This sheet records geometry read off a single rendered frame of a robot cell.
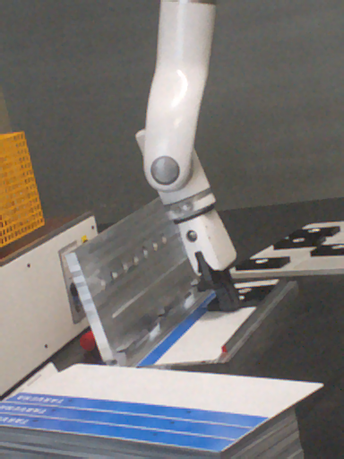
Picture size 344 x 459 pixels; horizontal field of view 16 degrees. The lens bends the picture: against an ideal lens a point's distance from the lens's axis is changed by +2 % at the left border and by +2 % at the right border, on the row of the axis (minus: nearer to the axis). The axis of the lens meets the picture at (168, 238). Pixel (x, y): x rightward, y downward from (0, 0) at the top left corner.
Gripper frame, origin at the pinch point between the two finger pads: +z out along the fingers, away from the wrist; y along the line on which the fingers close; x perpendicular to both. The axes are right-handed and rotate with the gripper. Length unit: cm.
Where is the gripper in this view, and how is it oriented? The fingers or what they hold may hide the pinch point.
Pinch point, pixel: (227, 297)
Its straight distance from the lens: 204.9
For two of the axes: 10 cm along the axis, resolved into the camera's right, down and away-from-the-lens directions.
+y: 3.3, -2.4, 9.2
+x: -8.7, 3.1, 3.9
